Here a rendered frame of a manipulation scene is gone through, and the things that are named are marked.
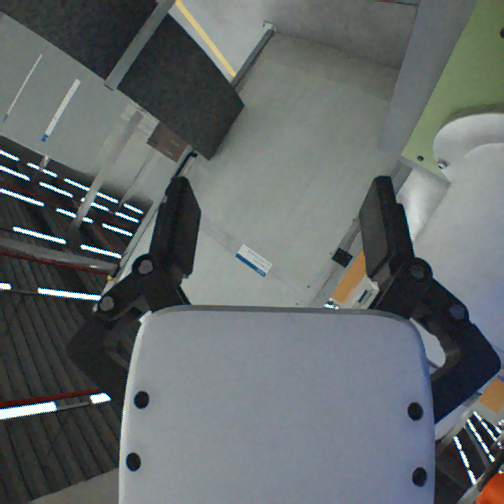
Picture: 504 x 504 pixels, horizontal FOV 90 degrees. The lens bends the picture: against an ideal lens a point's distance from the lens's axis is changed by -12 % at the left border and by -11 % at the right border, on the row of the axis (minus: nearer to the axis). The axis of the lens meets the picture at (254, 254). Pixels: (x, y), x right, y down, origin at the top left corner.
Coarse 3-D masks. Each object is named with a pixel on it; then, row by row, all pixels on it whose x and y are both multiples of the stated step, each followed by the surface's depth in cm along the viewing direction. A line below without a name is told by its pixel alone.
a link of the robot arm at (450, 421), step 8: (432, 368) 19; (472, 400) 19; (456, 408) 19; (464, 408) 19; (448, 416) 19; (456, 416) 19; (440, 424) 19; (448, 424) 19; (456, 424) 20; (440, 432) 19
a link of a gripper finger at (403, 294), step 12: (408, 264) 11; (420, 264) 11; (396, 276) 10; (408, 276) 10; (420, 276) 10; (432, 276) 10; (396, 288) 10; (408, 288) 10; (420, 288) 10; (372, 300) 12; (384, 300) 10; (396, 300) 10; (408, 300) 10; (396, 312) 10; (408, 312) 10
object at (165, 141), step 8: (160, 128) 571; (168, 128) 558; (152, 136) 579; (160, 136) 563; (168, 136) 566; (176, 136) 579; (152, 144) 571; (160, 144) 564; (168, 144) 576; (176, 144) 587; (184, 144) 601; (160, 152) 619; (168, 152) 584; (176, 152) 599; (176, 160) 609
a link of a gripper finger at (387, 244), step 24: (384, 192) 12; (360, 216) 14; (384, 216) 11; (384, 240) 11; (408, 240) 11; (384, 264) 11; (384, 288) 12; (432, 288) 10; (432, 312) 10; (456, 312) 10
